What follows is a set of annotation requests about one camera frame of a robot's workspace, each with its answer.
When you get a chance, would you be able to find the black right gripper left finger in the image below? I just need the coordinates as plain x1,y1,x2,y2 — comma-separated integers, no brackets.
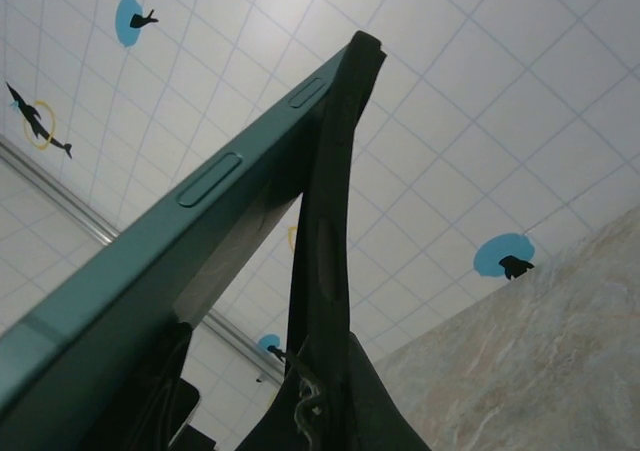
142,322,219,451

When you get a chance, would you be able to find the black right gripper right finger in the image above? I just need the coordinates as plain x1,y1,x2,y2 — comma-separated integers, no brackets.
234,328,434,451

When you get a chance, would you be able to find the dark green smartphone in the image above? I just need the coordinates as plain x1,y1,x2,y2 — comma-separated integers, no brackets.
0,44,354,451

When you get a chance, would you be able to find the black phone case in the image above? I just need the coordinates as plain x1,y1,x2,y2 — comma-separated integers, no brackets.
285,29,390,372

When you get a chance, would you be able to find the aluminium frame post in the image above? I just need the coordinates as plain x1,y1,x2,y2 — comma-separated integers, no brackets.
0,134,286,383

